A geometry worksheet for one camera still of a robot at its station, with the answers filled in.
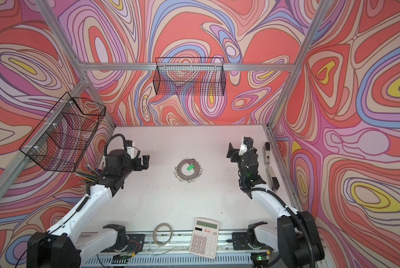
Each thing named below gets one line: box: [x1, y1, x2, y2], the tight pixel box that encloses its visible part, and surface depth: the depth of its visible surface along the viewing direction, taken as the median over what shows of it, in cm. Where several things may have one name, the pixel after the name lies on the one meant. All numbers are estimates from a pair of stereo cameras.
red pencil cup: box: [72, 164, 102, 184], surface depth 84 cm
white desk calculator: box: [188, 217, 220, 260], surface depth 75 cm
